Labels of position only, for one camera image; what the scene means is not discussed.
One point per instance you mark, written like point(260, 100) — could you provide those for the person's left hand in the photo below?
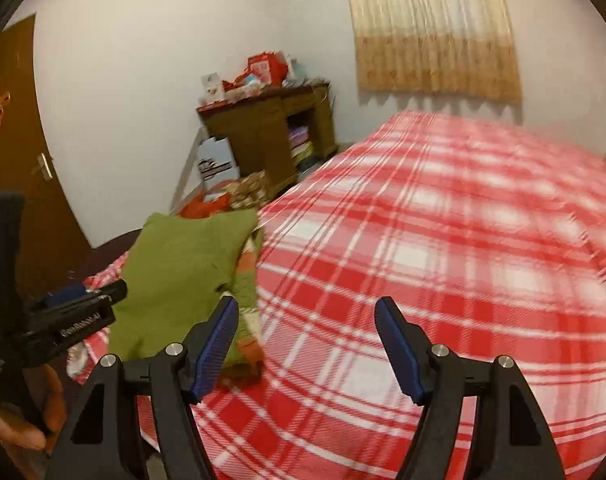
point(18, 435)

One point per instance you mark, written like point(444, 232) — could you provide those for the beige floral curtain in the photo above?
point(433, 30)

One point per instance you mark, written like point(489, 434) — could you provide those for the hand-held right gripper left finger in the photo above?
point(215, 350)

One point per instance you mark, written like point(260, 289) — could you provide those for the white card box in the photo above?
point(213, 89)

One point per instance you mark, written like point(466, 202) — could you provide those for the brown patterned cloth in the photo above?
point(248, 187)

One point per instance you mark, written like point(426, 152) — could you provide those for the white printed cardboard box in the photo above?
point(218, 160)

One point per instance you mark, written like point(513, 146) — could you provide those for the red plaid blanket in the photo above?
point(433, 260)

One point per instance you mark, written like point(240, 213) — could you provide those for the green orange cream knit sweater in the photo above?
point(183, 270)

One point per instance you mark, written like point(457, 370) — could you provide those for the yellow box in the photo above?
point(301, 152)

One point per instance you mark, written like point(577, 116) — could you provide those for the pile of red boxes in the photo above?
point(260, 72)

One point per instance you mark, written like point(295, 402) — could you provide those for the purple box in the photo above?
point(299, 137)

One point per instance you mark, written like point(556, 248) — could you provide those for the brown wooden desk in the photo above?
point(253, 135)

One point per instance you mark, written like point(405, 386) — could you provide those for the red plastic bag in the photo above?
point(205, 206)

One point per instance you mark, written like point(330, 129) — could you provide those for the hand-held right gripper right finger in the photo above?
point(398, 350)

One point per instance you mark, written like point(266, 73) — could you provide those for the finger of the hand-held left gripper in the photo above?
point(65, 296)
point(110, 291)

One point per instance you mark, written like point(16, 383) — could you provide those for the grey metal bar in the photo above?
point(185, 175)

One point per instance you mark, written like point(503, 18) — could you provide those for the brown wooden door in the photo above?
point(23, 160)

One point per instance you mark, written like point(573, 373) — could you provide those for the flat red box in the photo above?
point(212, 106)

